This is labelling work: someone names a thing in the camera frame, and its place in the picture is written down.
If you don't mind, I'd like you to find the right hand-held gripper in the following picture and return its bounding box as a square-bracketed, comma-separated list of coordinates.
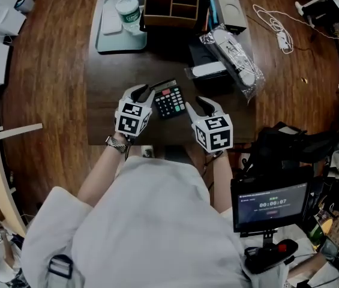
[185, 95, 234, 155]

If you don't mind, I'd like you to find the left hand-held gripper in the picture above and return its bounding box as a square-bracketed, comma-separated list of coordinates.
[114, 84, 157, 138]

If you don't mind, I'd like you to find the black calculator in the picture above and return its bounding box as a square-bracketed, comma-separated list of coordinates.
[150, 79, 188, 120]

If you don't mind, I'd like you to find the person's left forearm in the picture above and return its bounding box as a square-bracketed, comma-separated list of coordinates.
[77, 132, 131, 207]

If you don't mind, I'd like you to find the person's right forearm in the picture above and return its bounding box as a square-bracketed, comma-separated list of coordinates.
[208, 150, 233, 213]

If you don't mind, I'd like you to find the white oblong device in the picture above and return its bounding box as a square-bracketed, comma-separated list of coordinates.
[184, 60, 229, 81]

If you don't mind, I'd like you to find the person's dark trouser leg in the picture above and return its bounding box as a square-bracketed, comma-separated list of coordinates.
[164, 145, 194, 165]

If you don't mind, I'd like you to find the metal wristwatch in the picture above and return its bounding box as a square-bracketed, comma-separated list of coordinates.
[105, 134, 131, 154]

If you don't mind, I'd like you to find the grey-teal tray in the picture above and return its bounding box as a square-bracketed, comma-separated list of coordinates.
[95, 0, 148, 54]

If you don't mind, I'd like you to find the person's white patterned shoe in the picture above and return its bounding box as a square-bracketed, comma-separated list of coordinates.
[140, 145, 155, 159]

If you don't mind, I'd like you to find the black box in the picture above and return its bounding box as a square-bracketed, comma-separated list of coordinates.
[187, 39, 233, 93]

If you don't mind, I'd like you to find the clear bag white device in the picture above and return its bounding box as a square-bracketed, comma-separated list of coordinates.
[199, 23, 266, 104]

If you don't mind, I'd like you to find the wooden organizer box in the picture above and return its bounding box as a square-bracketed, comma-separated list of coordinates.
[142, 0, 201, 30]

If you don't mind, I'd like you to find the white flat case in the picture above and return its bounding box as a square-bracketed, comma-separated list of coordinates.
[101, 1, 123, 36]

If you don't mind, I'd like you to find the black armrest office chair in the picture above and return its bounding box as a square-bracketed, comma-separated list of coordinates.
[241, 121, 339, 176]

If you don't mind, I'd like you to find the green-label water bottle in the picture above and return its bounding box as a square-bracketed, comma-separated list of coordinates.
[115, 0, 143, 36]

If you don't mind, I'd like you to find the blue marker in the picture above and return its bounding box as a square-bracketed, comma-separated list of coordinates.
[209, 0, 220, 25]

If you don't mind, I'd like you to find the grey box round imprint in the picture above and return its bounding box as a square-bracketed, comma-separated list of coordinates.
[211, 0, 248, 36]

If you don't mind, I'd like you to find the black screen monitor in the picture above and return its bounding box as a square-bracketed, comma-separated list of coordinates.
[230, 166, 316, 234]

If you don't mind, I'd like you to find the person's white shirt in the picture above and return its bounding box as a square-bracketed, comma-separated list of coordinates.
[21, 155, 281, 288]

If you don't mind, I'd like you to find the black controller red button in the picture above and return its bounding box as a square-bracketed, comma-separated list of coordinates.
[243, 228, 299, 275]

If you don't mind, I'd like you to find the green bottle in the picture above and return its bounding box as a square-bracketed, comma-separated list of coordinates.
[309, 220, 326, 249]

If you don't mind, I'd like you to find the white cable with adapter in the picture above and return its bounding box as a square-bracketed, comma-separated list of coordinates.
[252, 4, 339, 56]

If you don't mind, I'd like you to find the dark strap buckle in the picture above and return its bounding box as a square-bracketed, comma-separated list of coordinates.
[47, 254, 74, 280]

